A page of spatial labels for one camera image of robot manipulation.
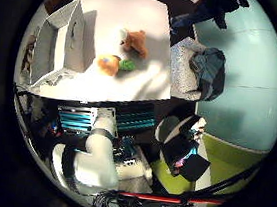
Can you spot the equipment rack with teal lights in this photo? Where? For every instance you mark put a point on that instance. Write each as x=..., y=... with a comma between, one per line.
x=76, y=120

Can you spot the white open box container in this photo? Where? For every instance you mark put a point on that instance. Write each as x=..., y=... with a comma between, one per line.
x=73, y=39

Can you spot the person in dark clothes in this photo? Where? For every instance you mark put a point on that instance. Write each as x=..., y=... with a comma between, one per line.
x=182, y=148

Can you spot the grey clothes pile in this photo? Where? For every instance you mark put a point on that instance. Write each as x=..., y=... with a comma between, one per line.
x=182, y=68

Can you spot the green small plush toy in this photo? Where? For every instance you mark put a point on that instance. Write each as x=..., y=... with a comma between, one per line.
x=126, y=65

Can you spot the brown plush bear toy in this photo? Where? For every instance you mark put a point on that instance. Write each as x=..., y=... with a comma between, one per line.
x=135, y=42

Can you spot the orange round plush toy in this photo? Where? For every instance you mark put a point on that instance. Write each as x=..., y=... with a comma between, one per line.
x=108, y=65

